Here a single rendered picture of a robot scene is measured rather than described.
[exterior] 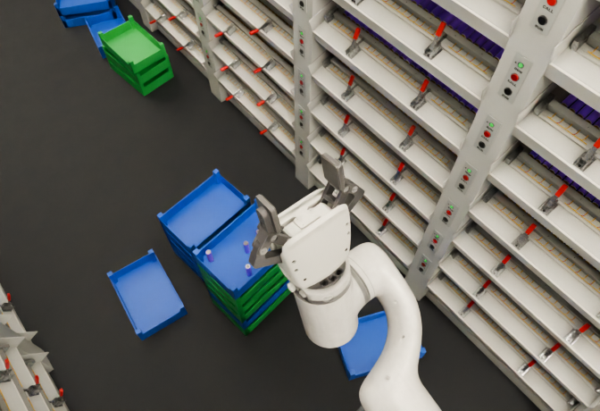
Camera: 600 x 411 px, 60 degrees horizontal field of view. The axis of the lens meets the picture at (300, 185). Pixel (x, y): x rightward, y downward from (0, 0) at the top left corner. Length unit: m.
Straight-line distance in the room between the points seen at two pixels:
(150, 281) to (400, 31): 1.45
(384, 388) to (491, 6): 0.81
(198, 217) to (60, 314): 0.69
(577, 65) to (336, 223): 0.67
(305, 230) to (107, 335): 1.71
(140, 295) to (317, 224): 1.71
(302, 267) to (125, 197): 1.93
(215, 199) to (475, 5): 1.30
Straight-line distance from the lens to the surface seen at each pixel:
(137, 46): 2.91
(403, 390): 0.76
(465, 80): 1.32
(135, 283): 2.29
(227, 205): 2.10
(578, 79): 1.13
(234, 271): 1.79
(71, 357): 2.27
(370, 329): 2.14
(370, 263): 0.76
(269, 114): 2.43
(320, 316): 0.73
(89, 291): 2.35
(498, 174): 1.42
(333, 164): 0.58
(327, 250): 0.64
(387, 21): 1.43
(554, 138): 1.27
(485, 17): 1.20
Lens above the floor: 2.03
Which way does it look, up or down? 57 degrees down
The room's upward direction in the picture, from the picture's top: straight up
